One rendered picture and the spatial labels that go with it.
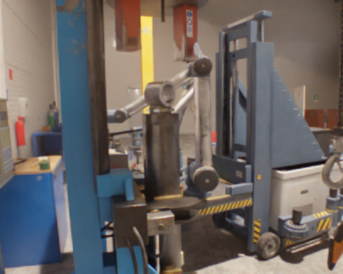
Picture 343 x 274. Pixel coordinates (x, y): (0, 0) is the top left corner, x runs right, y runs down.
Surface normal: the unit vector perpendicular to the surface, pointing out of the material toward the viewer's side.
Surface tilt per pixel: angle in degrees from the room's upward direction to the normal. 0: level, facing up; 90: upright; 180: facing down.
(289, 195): 90
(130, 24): 90
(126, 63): 90
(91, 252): 90
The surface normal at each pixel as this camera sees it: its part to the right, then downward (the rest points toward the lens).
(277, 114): 0.40, 0.12
